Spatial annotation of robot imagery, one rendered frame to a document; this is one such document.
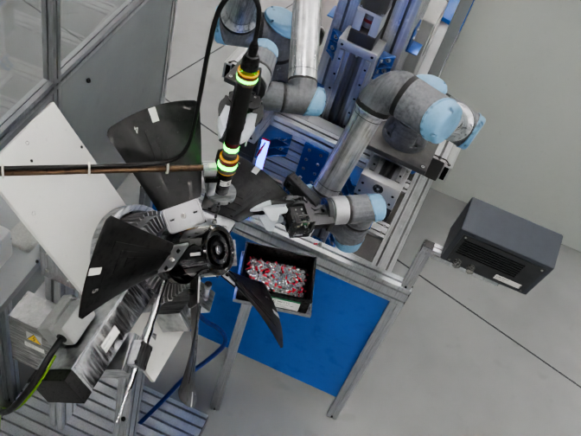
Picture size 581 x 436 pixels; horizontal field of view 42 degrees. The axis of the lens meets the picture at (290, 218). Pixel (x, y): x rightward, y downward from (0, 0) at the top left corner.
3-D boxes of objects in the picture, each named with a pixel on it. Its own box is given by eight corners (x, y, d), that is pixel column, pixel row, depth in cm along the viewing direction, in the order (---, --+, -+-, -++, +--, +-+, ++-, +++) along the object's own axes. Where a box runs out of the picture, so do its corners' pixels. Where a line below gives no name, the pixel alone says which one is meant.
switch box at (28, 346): (11, 358, 210) (7, 315, 194) (30, 334, 217) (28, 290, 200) (60, 381, 209) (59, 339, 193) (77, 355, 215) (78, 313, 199)
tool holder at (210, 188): (200, 206, 172) (206, 176, 165) (194, 183, 176) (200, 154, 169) (238, 204, 175) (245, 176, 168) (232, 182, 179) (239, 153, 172)
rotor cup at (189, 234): (151, 266, 172) (195, 262, 165) (169, 213, 179) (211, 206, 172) (189, 294, 182) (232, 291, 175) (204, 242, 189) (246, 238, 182)
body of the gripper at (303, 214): (294, 222, 187) (338, 219, 191) (285, 194, 191) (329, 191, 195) (286, 239, 193) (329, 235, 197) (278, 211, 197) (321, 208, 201)
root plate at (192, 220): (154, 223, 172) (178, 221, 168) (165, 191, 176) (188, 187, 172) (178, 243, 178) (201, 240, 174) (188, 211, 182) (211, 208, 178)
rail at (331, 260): (139, 190, 239) (141, 173, 234) (145, 182, 242) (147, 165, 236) (402, 306, 232) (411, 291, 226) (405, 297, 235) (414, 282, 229)
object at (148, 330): (164, 281, 180) (116, 425, 162) (159, 277, 178) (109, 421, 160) (172, 280, 179) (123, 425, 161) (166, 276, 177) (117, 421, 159)
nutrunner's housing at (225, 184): (212, 207, 176) (246, 48, 142) (209, 195, 178) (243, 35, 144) (228, 207, 177) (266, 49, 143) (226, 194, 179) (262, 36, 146)
